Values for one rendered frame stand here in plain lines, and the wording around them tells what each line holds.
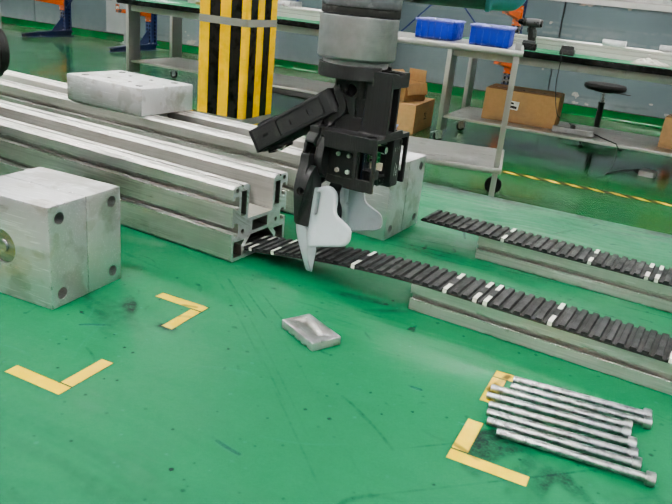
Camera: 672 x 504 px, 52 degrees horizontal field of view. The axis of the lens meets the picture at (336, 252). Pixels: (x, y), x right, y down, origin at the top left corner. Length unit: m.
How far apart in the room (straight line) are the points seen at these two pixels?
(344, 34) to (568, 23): 7.75
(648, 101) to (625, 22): 0.87
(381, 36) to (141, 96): 0.50
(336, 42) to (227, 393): 0.33
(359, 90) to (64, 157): 0.41
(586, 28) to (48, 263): 7.90
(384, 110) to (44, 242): 0.32
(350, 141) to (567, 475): 0.35
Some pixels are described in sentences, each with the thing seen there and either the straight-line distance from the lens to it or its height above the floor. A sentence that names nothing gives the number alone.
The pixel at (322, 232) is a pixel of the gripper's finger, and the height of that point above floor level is 0.84.
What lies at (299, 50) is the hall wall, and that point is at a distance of 9.49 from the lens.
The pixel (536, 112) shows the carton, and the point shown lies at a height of 0.33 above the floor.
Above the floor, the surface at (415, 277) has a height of 0.81.
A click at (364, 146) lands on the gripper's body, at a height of 0.93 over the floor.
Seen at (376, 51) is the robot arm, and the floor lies 1.02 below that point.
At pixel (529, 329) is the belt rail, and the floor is 0.80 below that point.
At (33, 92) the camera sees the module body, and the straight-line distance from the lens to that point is 1.27.
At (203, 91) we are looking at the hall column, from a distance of 4.18.
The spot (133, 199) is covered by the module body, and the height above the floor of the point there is 0.81.
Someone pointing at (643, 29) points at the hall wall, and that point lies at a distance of 8.29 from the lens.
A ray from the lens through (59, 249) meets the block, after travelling 0.65.
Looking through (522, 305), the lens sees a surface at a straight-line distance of 0.66.
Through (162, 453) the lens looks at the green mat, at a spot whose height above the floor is 0.78.
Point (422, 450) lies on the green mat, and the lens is 0.50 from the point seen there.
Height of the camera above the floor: 1.07
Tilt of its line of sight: 21 degrees down
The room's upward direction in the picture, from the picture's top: 6 degrees clockwise
